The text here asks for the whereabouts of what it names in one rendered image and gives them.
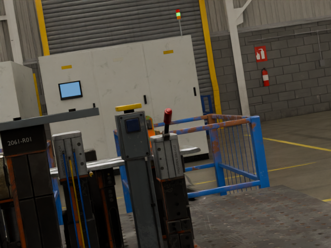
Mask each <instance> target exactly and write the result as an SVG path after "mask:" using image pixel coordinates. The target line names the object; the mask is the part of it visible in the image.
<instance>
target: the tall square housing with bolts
mask: <svg viewBox="0 0 331 248"><path fill-rule="evenodd" d="M52 140H53V145H54V151H55V156H56V162H57V168H58V174H59V181H60V182H62V185H63V190H64V196H65V202H66V210H67V216H68V220H67V226H68V232H69V238H70V244H71V248H99V239H98V233H97V227H96V221H95V217H94V214H93V213H92V207H91V201H90V195H89V189H88V183H87V177H88V176H89V175H88V171H87V165H86V159H85V153H84V147H83V141H82V134H81V131H80V130H76V131H70V132H64V133H58V134H53V136H52Z"/></svg>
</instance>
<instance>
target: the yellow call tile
mask: <svg viewBox="0 0 331 248"><path fill-rule="evenodd" d="M138 108H142V105H141V103H136V104H129V105H123V106H117V107H115V109H116V111H117V112H120V111H124V114H127V113H133V112H134V109H138Z"/></svg>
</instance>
